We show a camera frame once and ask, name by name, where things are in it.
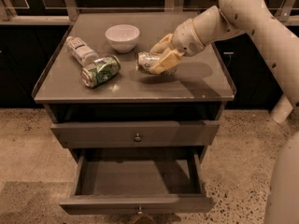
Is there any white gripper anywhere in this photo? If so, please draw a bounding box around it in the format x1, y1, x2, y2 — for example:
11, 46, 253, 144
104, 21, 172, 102
149, 19, 205, 75

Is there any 7up soda can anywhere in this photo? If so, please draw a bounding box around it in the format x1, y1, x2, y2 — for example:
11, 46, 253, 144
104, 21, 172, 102
136, 52, 177, 75

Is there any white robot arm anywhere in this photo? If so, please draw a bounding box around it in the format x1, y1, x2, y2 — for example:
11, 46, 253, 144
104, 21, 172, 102
149, 0, 299, 224

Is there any grey drawer cabinet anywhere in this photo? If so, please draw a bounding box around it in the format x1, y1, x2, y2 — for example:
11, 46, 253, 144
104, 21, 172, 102
31, 11, 236, 216

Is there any green soda can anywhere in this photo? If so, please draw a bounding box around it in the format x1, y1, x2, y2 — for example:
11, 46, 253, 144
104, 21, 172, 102
81, 55, 121, 88

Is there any round metal drawer knob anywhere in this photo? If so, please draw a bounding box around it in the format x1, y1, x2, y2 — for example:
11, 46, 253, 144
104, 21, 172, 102
134, 133, 142, 142

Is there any grey top drawer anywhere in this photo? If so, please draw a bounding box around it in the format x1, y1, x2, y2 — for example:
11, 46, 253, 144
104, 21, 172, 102
50, 120, 220, 149

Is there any open grey middle drawer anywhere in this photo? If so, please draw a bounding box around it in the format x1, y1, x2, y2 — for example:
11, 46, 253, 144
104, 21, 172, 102
60, 147, 214, 215

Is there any white ceramic bowl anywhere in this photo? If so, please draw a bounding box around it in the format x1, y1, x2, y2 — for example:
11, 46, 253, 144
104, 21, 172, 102
106, 24, 140, 53

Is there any clear plastic water bottle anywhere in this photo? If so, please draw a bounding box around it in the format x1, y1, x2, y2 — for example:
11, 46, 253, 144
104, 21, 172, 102
66, 36, 98, 66

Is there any white cylindrical post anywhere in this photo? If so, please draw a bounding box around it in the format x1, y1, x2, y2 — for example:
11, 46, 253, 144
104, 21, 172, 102
270, 94, 293, 123

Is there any metal middle drawer handle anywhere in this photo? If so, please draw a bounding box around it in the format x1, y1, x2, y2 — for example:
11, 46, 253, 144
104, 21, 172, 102
134, 208, 155, 224

